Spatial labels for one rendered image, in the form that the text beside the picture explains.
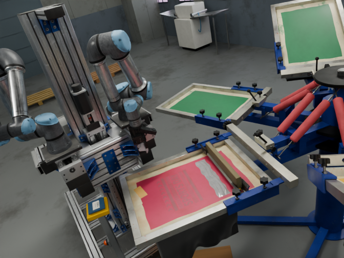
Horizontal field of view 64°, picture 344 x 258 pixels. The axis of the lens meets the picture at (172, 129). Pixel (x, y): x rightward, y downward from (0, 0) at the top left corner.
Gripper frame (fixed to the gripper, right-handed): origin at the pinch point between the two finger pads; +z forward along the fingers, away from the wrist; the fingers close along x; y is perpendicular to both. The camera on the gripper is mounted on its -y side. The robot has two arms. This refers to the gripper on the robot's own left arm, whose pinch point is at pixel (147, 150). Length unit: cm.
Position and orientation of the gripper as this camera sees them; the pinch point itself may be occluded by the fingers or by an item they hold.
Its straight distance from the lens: 179.3
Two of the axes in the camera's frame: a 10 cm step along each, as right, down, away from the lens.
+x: 3.0, 4.2, -8.5
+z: 2.0, 8.5, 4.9
